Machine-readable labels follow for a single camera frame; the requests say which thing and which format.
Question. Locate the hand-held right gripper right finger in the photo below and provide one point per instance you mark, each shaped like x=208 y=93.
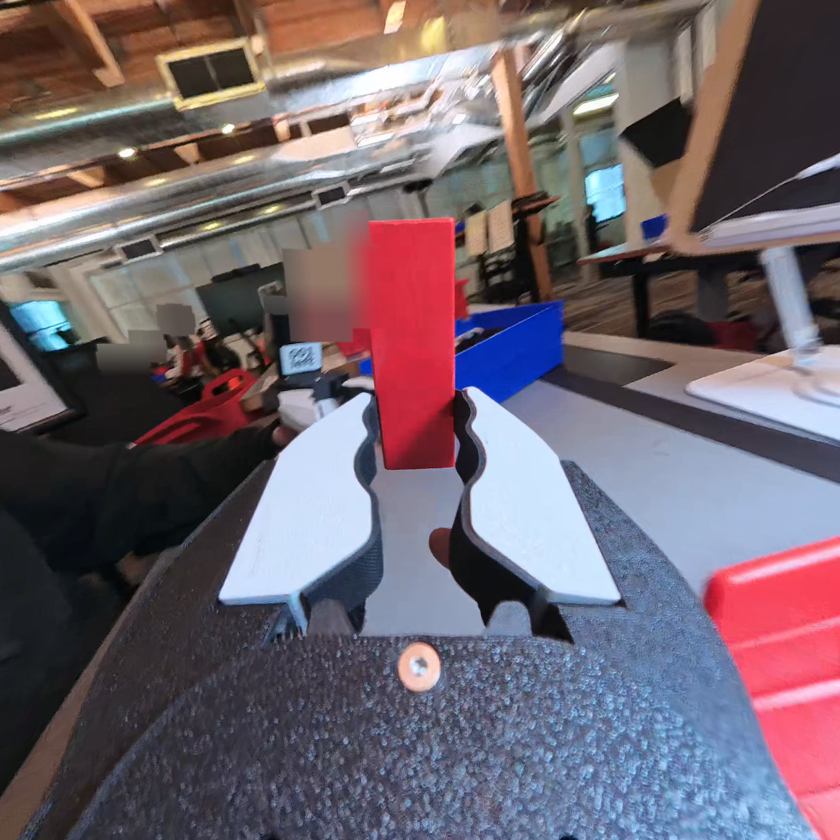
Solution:
x=538 y=518

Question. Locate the silver air duct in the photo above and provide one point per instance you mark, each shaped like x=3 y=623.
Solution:
x=197 y=197

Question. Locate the whiteboard easel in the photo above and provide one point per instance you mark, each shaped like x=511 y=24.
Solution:
x=505 y=229

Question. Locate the blue plastic bin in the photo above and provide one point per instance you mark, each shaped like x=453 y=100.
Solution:
x=512 y=354

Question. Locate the red fabric tote bag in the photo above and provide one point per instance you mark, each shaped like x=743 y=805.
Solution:
x=203 y=413

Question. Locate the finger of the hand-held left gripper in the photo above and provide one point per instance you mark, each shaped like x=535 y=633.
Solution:
x=302 y=410

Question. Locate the person's left forearm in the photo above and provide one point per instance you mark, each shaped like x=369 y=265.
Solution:
x=131 y=485

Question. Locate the small blue bin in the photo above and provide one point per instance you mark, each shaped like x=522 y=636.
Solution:
x=655 y=226

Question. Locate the red plastic bin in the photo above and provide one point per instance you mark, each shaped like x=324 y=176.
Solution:
x=781 y=656

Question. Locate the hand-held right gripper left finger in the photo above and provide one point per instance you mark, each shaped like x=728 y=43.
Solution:
x=308 y=518

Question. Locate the black board on stand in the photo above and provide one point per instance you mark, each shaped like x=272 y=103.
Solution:
x=768 y=394

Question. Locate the black floor lamp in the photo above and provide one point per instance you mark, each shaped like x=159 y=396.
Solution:
x=418 y=190

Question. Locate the wooden office desk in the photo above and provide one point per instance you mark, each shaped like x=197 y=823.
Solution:
x=656 y=253

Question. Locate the fiducial marker sign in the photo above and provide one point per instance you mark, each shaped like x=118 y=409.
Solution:
x=26 y=387

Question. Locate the large black screen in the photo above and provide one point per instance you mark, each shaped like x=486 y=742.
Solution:
x=236 y=302

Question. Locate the red rectangular block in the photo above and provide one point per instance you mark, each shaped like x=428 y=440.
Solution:
x=413 y=341

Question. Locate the ceiling air vent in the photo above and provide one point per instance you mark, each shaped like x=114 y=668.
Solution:
x=210 y=72

